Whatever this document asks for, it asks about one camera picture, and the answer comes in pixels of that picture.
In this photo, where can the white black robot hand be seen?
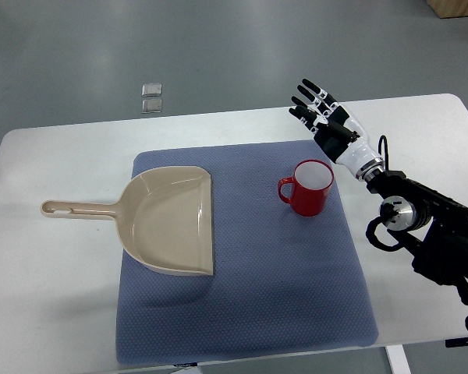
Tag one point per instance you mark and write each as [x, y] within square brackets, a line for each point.
[337, 132]

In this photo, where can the red cup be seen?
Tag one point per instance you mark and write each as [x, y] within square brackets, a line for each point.
[307, 189]

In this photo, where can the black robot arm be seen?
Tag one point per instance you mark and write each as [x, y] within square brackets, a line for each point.
[432, 227]

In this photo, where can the beige plastic dustpan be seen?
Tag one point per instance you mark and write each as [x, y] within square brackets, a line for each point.
[164, 219]

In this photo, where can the blue textured mat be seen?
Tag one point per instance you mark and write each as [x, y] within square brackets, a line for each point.
[283, 283]

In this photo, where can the wooden box corner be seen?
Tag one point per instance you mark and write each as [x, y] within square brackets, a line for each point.
[445, 9]

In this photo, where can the lower metal floor plate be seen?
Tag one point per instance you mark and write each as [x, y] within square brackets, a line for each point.
[150, 106]

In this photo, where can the metal floor plate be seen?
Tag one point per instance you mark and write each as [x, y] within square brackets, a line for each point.
[151, 90]
[150, 106]

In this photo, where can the upper metal floor plate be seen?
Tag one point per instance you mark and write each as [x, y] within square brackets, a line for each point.
[151, 90]

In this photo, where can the white table leg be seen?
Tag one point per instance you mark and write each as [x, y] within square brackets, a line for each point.
[397, 359]

